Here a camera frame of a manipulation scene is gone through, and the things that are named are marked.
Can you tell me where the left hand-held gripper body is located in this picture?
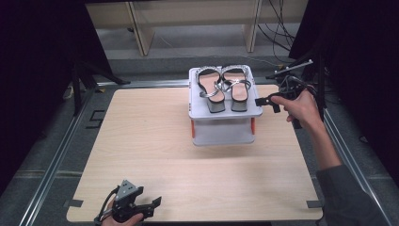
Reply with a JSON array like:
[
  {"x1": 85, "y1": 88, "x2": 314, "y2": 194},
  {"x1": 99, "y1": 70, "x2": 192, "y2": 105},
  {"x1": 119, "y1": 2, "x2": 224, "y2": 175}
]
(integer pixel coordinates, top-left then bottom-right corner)
[{"x1": 110, "y1": 179, "x2": 147, "y2": 224}]

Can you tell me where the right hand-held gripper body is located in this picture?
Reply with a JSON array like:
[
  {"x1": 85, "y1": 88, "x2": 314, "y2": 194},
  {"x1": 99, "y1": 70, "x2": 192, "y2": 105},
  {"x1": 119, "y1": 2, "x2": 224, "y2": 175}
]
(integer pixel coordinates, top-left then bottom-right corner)
[{"x1": 273, "y1": 58, "x2": 318, "y2": 102}]

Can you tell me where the black sandal with glitter strap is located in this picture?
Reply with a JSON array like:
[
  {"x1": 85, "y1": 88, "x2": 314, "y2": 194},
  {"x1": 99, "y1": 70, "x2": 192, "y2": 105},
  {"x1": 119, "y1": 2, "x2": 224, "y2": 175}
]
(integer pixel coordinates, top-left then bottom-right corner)
[
  {"x1": 220, "y1": 64, "x2": 253, "y2": 113},
  {"x1": 195, "y1": 66, "x2": 228, "y2": 114}
]

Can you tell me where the white two-tier shoe rack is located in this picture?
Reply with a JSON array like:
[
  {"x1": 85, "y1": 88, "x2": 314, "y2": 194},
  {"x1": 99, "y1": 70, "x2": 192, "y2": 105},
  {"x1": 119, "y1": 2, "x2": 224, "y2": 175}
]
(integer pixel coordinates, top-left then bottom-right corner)
[{"x1": 187, "y1": 64, "x2": 264, "y2": 147}]

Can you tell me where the person's right hand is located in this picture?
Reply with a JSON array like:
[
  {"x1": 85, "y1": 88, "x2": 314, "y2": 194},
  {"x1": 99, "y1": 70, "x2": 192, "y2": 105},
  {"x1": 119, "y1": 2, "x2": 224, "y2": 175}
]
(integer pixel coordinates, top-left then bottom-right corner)
[{"x1": 270, "y1": 89, "x2": 326, "y2": 132}]

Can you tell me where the person's left hand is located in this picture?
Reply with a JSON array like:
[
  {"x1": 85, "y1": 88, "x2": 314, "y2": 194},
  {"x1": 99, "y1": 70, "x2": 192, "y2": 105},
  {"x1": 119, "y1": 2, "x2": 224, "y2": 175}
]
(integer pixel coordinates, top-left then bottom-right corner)
[{"x1": 101, "y1": 201, "x2": 145, "y2": 226}]

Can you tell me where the black curtain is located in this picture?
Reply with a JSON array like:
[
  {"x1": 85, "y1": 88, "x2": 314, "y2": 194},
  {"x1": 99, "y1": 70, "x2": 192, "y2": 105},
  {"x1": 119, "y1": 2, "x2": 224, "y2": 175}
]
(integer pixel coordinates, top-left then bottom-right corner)
[
  {"x1": 288, "y1": 0, "x2": 399, "y2": 180},
  {"x1": 0, "y1": 0, "x2": 114, "y2": 197}
]

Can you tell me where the black tape floor marking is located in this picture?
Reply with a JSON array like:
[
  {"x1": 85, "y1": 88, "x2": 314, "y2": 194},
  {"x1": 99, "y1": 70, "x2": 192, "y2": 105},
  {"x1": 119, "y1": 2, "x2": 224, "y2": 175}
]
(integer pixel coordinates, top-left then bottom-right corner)
[{"x1": 85, "y1": 109, "x2": 105, "y2": 130}]

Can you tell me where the right hand-held gripper black cable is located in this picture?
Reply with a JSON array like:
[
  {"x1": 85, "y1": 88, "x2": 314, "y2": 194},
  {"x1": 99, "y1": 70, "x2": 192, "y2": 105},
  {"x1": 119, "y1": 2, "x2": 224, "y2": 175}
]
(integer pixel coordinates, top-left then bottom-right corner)
[{"x1": 278, "y1": 74, "x2": 318, "y2": 97}]

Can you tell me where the hand-held gripper black cable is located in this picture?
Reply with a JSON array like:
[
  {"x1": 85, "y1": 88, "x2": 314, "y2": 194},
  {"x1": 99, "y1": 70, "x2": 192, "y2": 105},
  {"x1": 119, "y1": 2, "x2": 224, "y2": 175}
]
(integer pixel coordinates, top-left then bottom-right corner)
[
  {"x1": 278, "y1": 74, "x2": 318, "y2": 97},
  {"x1": 93, "y1": 186, "x2": 121, "y2": 226}
]

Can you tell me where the left hand-held gripper black cable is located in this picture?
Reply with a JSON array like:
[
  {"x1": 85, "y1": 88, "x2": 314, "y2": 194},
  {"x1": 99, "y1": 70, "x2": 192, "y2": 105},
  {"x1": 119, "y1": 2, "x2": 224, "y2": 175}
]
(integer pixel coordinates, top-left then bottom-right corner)
[{"x1": 93, "y1": 186, "x2": 121, "y2": 226}]

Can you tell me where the thin white floor cable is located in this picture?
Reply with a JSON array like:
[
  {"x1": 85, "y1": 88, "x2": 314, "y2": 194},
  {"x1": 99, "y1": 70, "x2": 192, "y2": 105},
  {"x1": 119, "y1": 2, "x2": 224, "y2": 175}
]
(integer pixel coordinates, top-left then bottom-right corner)
[{"x1": 243, "y1": 55, "x2": 280, "y2": 68}]

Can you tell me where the bundle of black cables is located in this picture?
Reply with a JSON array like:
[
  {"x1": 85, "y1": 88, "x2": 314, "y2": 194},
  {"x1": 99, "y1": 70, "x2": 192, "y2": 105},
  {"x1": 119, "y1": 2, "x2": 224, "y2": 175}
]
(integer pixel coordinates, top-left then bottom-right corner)
[{"x1": 256, "y1": 0, "x2": 297, "y2": 64}]

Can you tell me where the light wooden table frame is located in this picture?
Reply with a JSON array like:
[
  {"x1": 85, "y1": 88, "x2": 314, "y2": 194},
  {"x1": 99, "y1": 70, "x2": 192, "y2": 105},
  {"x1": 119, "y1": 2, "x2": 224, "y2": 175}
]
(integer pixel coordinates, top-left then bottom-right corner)
[{"x1": 84, "y1": 0, "x2": 310, "y2": 57}]

